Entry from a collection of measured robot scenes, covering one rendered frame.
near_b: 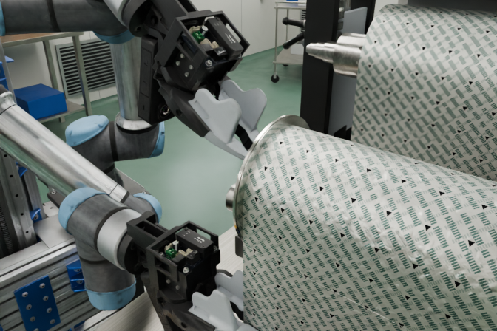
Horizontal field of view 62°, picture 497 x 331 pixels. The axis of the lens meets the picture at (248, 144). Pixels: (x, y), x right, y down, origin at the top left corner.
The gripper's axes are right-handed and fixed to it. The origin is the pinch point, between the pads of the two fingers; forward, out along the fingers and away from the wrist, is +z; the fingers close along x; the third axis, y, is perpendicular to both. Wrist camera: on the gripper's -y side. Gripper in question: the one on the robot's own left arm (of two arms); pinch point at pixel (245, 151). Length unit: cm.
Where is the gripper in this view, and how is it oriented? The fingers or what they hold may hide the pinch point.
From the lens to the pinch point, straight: 46.1
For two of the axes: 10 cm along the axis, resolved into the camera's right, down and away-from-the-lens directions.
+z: 6.1, 7.8, -1.6
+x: 6.1, -3.4, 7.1
